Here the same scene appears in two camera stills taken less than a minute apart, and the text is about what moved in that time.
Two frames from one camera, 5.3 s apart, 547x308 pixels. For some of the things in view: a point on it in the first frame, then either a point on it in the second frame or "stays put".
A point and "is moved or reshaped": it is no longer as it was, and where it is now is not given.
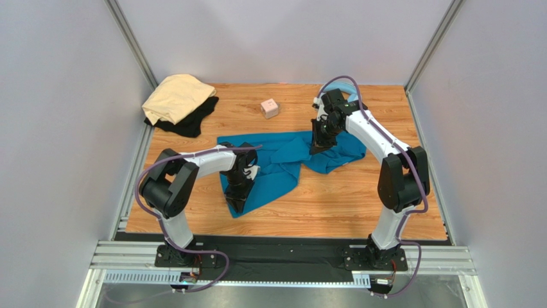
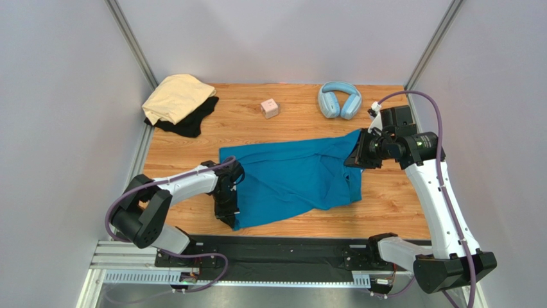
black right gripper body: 321,136 to 366,149
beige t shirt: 174,96 stays put
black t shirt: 189,126 stays put
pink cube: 269,108 stays put
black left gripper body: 239,185 to 225,203
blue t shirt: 281,155 is moved or reshaped
